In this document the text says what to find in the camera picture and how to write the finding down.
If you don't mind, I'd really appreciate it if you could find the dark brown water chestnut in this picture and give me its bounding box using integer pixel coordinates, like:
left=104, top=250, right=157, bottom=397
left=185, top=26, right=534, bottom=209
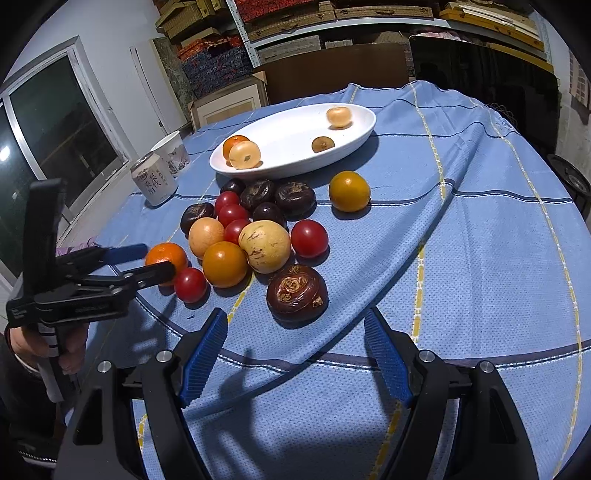
left=274, top=181, right=317, bottom=220
left=239, top=179, right=277, bottom=212
left=266, top=264, right=329, bottom=324
left=180, top=202, right=216, bottom=236

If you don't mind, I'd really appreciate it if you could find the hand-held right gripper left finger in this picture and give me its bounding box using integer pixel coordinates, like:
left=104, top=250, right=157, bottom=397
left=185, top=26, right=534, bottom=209
left=48, top=307, right=229, bottom=480

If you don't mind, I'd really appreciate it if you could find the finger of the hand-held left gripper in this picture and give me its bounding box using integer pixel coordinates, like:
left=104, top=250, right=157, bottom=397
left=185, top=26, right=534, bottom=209
left=79, top=261, right=177, bottom=302
left=55, top=244, right=149, bottom=274

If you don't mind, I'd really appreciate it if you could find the person's left hand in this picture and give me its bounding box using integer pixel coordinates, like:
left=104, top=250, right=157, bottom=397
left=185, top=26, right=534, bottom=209
left=7, top=320, right=92, bottom=376

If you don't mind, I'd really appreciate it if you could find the aluminium frame window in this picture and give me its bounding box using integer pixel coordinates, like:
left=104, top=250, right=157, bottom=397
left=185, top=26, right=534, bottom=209
left=0, top=37, right=131, bottom=287

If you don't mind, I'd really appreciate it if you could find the black round disc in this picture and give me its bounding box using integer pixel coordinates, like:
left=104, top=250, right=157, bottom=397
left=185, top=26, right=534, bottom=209
left=547, top=154, right=591, bottom=208

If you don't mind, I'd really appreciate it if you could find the peach coloured round fruit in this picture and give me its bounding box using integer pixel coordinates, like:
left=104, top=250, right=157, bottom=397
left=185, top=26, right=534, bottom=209
left=188, top=217, right=225, bottom=259

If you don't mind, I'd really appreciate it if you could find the brick pattern sheet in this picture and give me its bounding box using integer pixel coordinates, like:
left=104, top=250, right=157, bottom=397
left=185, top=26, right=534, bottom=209
left=568, top=48, right=591, bottom=109

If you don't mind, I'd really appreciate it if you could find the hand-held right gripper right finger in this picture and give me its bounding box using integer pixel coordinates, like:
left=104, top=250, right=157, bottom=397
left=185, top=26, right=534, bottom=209
left=364, top=307, right=541, bottom=480

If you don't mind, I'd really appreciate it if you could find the stack of patterned boxes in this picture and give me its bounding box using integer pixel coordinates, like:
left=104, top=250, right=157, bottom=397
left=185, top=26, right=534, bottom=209
left=178, top=34, right=254, bottom=100

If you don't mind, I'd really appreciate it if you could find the metal storage shelf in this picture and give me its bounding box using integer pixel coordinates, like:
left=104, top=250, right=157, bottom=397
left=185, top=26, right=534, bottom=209
left=152, top=0, right=555, bottom=75

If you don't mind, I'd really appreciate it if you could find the yellow orange tomato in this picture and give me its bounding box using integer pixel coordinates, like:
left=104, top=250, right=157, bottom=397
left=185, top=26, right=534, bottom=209
left=329, top=171, right=371, bottom=213
left=202, top=241, right=249, bottom=289

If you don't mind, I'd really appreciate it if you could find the black flat panel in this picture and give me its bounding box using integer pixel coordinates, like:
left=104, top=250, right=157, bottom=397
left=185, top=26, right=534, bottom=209
left=409, top=33, right=561, bottom=155

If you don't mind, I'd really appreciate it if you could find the pale orange round fruit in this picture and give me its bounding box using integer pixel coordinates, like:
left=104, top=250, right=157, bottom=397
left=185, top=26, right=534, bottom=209
left=326, top=106, right=354, bottom=130

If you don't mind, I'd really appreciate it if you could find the white door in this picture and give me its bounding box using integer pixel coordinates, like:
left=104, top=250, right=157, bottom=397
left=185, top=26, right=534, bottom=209
left=130, top=44, right=188, bottom=136

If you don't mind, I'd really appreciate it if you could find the small orange mandarin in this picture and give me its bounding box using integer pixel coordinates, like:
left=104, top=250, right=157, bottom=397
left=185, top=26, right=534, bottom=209
left=222, top=135, right=251, bottom=162

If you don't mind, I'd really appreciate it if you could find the purple cloth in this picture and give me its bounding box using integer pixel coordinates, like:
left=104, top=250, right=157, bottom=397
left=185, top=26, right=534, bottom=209
left=55, top=237, right=100, bottom=259

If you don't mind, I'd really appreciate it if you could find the beige framed cardboard box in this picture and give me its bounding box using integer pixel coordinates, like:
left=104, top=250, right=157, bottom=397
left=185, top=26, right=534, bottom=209
left=188, top=71, right=269, bottom=132

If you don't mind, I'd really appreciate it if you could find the blue checked tablecloth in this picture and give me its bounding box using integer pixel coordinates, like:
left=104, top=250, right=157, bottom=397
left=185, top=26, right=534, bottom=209
left=65, top=82, right=591, bottom=480

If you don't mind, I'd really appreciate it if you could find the pale yellow round fruit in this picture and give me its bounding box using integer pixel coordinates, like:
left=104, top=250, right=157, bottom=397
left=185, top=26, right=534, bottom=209
left=229, top=141, right=262, bottom=169

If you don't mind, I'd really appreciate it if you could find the white drink can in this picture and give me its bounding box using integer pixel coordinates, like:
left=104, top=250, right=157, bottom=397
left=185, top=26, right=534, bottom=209
left=130, top=152, right=179, bottom=207

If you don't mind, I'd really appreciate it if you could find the large orange mandarin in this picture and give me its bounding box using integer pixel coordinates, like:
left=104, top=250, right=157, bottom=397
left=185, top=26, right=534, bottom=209
left=145, top=242, right=188, bottom=287

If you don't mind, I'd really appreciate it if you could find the brown cardboard board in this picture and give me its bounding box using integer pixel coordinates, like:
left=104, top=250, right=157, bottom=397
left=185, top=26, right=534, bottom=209
left=252, top=43, right=410, bottom=106

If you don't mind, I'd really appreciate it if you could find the white oval plate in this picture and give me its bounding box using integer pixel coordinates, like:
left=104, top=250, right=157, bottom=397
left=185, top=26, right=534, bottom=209
left=209, top=102, right=377, bottom=181

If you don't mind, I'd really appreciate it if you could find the red cherry tomato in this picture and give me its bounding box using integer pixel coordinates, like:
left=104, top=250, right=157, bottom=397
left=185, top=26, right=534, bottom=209
left=214, top=191, right=241, bottom=214
left=291, top=219, right=329, bottom=258
left=174, top=268, right=208, bottom=304
left=218, top=204, right=250, bottom=228
left=224, top=219, right=251, bottom=245

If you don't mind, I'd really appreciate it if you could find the white paper cup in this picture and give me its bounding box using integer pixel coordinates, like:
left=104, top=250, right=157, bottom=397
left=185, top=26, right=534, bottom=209
left=150, top=130, right=191, bottom=178

